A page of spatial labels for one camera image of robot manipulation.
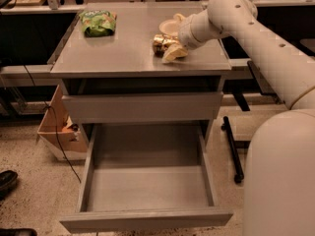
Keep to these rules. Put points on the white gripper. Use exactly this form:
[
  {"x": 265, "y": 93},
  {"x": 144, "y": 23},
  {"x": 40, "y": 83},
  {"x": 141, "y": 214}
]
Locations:
[{"x": 190, "y": 33}]

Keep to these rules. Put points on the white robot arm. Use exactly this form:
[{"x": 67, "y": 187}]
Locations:
[{"x": 279, "y": 184}]

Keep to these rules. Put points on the metal workbench rail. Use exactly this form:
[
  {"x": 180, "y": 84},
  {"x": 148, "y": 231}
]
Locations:
[{"x": 26, "y": 76}]

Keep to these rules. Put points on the black stand with tray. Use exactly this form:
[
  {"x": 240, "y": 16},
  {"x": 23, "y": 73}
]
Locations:
[{"x": 237, "y": 88}]

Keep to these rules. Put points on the open grey middle drawer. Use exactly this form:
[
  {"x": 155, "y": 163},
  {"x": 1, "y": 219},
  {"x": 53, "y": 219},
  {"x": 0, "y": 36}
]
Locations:
[{"x": 146, "y": 177}]

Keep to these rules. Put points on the green chip bag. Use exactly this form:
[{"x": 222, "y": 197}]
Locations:
[{"x": 98, "y": 23}]

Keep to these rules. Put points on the orange soda can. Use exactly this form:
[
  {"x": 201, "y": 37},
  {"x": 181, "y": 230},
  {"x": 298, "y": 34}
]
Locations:
[{"x": 161, "y": 43}]

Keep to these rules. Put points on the cardboard box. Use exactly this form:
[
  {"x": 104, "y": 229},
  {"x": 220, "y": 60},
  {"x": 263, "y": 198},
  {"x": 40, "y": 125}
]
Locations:
[{"x": 62, "y": 137}]

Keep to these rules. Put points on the grey drawer cabinet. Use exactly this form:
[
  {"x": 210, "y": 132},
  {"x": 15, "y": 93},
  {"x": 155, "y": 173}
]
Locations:
[{"x": 125, "y": 63}]

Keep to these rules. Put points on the closed grey upper drawer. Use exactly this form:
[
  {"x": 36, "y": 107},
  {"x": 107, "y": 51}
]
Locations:
[{"x": 136, "y": 108}]

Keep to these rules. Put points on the black shoe lower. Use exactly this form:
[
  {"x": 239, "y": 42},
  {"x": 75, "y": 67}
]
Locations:
[{"x": 18, "y": 232}]

